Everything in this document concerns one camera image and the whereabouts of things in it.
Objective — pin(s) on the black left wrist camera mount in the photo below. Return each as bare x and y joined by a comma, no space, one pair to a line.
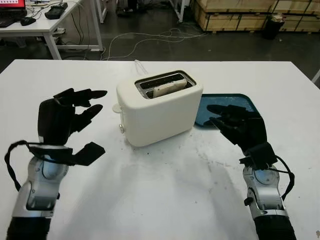
88,153

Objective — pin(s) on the black handheld controller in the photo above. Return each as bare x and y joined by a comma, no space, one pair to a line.
55,11

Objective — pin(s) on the white table frame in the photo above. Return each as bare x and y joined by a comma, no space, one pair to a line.
180,12
102,12

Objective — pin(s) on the white two-slot toaster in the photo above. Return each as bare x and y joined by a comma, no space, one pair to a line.
160,117

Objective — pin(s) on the person in dark trousers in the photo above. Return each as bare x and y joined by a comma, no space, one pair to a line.
127,11

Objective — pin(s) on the black computer mouse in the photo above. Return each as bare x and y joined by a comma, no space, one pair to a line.
28,21

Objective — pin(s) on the white office desk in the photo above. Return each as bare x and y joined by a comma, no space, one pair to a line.
25,30

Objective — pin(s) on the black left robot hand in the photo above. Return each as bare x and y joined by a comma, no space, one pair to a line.
53,120

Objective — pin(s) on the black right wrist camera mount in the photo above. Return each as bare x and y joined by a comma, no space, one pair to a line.
262,155

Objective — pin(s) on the blue speckled tray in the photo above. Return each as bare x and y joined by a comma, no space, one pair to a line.
225,100

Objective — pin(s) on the slice of bread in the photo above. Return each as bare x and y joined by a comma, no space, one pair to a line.
167,88

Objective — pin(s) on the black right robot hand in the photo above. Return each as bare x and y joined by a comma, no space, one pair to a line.
250,130

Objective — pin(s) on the black trash bin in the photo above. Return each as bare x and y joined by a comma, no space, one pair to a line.
272,27

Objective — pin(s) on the plywood shipping crate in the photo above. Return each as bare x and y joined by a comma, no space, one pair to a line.
302,15
232,4
225,22

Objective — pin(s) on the white sneaker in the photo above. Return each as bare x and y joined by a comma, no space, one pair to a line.
60,30

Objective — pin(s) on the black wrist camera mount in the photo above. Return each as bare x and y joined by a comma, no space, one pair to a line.
262,155
88,153

